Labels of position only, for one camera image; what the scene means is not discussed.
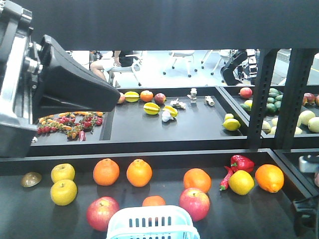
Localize seated person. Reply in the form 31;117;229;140
90;50;133;81

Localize black wooden produce stand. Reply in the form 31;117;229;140
0;0;319;239

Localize cherry tomato pile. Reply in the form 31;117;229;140
37;111;105;141

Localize orange fruit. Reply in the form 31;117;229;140
142;195;166;206
93;158;120;186
183;168;211;193
126;159;153;187

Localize yellow apple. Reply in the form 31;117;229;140
50;179;77;206
51;163;75;183

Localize red bell pepper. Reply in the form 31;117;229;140
230;154;255;173

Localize white garlic bulb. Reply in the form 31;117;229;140
161;111;174;122

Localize yellow lemon fruit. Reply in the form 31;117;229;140
228;170;255;196

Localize orange fruit far left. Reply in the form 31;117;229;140
93;158;120;186

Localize yellow apple rear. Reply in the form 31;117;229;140
51;163;75;183

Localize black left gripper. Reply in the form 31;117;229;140
0;0;120;157

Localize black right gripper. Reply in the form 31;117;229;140
293;195;319;231

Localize yellow starfruit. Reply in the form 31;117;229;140
143;102;160;115

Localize pale peach front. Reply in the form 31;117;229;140
314;172;319;187

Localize yellow apple front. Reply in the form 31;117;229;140
50;179;77;206

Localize pink red apple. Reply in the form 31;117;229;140
179;188;210;222
86;196;120;232

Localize orange fruit front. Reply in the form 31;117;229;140
142;195;166;206

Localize white office chair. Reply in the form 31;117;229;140
162;50;195;78

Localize orange fruit left rear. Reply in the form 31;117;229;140
126;159;153;187

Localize red chili pepper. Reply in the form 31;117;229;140
219;166;234;191

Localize orange with navel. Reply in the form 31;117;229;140
255;164;284;193

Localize orange fruit middle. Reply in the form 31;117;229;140
183;168;211;193

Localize light blue plastic basket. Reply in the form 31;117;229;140
106;205;200;239

